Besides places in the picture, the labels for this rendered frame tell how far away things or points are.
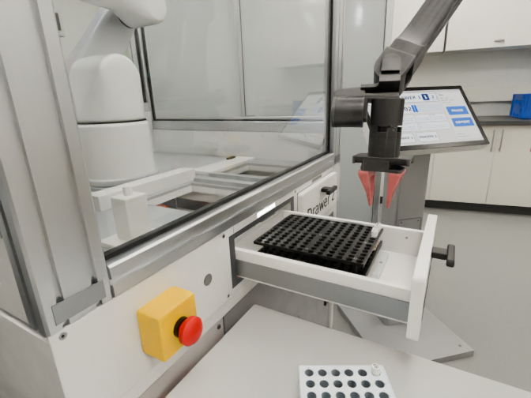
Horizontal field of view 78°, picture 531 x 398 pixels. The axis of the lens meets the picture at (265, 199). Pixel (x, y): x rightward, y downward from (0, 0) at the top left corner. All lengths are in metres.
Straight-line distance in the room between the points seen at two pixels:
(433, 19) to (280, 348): 0.66
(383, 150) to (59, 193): 0.50
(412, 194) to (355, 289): 1.08
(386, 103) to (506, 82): 3.80
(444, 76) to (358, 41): 2.11
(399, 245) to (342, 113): 0.33
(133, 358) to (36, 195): 0.26
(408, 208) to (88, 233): 1.41
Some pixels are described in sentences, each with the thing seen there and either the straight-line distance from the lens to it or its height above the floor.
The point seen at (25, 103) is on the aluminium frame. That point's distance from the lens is 0.38.
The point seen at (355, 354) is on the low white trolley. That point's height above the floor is 0.76.
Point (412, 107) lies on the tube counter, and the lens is 1.55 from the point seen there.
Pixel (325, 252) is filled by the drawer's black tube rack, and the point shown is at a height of 0.90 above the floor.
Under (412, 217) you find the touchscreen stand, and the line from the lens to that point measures 1.65.
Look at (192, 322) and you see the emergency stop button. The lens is 0.48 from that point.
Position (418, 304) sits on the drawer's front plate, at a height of 0.89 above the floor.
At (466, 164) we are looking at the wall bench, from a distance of 3.72.
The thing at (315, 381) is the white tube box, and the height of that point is 0.80.
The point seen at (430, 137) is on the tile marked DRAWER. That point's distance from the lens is 1.50.
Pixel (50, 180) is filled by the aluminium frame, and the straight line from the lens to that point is 0.39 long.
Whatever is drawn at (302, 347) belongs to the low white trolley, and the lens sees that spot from 0.63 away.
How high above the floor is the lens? 1.18
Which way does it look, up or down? 17 degrees down
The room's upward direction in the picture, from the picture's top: 2 degrees counter-clockwise
